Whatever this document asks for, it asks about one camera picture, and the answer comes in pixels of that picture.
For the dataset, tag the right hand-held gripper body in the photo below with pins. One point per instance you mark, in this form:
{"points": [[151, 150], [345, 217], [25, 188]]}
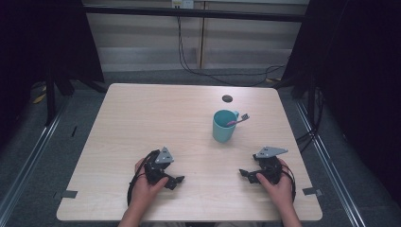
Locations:
{"points": [[271, 168]]}

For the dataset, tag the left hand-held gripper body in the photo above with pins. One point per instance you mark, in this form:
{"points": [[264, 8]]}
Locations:
{"points": [[154, 171]]}

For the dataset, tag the pink toothbrush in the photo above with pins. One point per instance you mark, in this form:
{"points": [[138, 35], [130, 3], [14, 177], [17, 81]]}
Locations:
{"points": [[241, 120]]}

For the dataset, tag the teal cup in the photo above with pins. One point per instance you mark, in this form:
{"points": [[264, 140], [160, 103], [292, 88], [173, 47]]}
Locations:
{"points": [[222, 134]]}

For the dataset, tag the person's left hand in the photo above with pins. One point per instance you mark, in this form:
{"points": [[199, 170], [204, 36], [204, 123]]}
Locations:
{"points": [[143, 192]]}

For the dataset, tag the person's right hand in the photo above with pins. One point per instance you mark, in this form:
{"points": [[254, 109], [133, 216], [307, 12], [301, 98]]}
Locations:
{"points": [[282, 192]]}

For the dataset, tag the grey tape strip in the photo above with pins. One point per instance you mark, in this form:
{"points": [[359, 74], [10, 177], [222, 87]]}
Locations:
{"points": [[69, 194], [312, 191]]}

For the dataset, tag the dark round table grommet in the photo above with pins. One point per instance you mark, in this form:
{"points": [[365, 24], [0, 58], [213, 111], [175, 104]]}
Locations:
{"points": [[227, 98]]}

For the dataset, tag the dark curtain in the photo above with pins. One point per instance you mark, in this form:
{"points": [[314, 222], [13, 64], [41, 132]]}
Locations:
{"points": [[356, 78], [38, 41]]}

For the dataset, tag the black metal stand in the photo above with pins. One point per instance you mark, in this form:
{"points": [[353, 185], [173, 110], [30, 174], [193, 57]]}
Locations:
{"points": [[50, 101]]}

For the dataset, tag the black horizontal bar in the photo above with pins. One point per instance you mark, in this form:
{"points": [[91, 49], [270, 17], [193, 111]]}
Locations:
{"points": [[195, 13]]}

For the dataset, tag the metal floor rail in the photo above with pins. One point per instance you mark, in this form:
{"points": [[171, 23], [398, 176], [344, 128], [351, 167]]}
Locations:
{"points": [[28, 160], [331, 173]]}

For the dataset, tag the white wall socket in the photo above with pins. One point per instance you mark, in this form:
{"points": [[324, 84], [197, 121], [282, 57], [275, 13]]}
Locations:
{"points": [[183, 3]]}

